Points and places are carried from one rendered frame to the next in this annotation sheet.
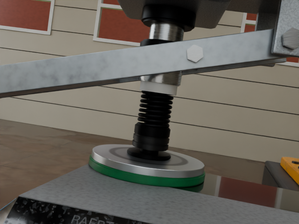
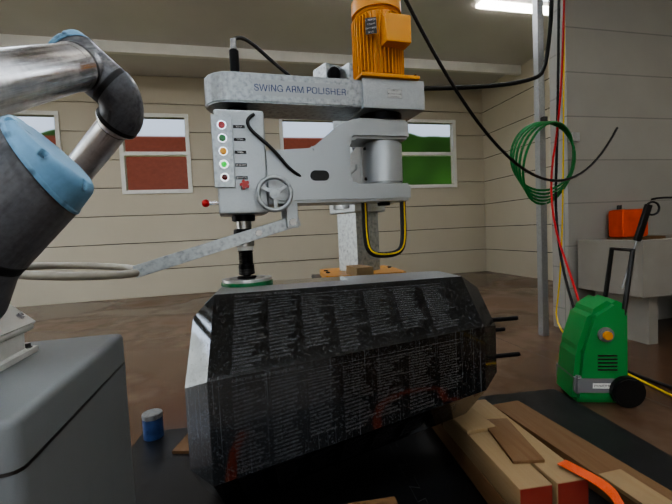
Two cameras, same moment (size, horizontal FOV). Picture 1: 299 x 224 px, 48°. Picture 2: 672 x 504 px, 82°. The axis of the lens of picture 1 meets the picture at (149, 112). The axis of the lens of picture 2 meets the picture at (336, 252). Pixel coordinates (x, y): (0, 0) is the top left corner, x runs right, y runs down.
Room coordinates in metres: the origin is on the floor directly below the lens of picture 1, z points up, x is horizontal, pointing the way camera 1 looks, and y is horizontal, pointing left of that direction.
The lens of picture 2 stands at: (-1.10, 0.20, 1.04)
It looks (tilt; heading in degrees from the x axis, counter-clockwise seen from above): 3 degrees down; 340
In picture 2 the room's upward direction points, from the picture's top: 3 degrees counter-clockwise
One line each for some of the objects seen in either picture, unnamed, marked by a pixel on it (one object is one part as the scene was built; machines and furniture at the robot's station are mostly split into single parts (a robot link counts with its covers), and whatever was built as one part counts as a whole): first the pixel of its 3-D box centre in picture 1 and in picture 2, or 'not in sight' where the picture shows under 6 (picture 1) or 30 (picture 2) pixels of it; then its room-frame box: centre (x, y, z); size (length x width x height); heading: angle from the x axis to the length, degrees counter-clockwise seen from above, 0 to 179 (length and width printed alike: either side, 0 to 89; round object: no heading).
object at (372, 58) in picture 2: not in sight; (378, 44); (0.57, -0.67, 1.90); 0.31 x 0.28 x 0.40; 176
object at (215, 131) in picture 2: not in sight; (223, 151); (0.52, 0.07, 1.38); 0.08 x 0.03 x 0.28; 86
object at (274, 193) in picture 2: not in sight; (273, 194); (0.50, -0.12, 1.20); 0.15 x 0.10 x 0.15; 86
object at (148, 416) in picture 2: not in sight; (152, 424); (1.10, 0.46, 0.08); 0.10 x 0.10 x 0.13
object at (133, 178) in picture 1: (147, 160); (247, 279); (0.63, -0.01, 0.84); 0.22 x 0.22 x 0.04
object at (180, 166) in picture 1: (148, 158); (247, 279); (0.63, -0.01, 0.85); 0.21 x 0.21 x 0.01
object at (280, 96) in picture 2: not in sight; (316, 103); (0.60, -0.36, 1.62); 0.96 x 0.25 x 0.17; 86
